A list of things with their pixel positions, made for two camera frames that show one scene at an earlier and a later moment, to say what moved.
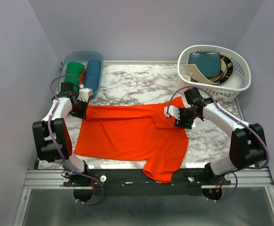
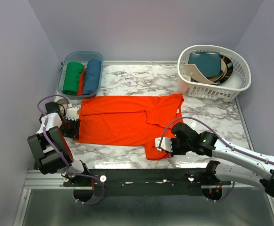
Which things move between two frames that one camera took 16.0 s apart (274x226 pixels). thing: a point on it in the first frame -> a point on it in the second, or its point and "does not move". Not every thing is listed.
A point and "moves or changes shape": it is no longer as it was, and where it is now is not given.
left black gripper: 82,114 -> 74,132
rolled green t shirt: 74,68 does not move
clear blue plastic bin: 82,57 does not move
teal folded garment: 208,63 does not move
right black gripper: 180,123 -> 174,152
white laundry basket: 238,81 does not move
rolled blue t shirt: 93,74 does not move
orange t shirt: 139,133 moves or changes shape
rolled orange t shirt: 82,77 does not move
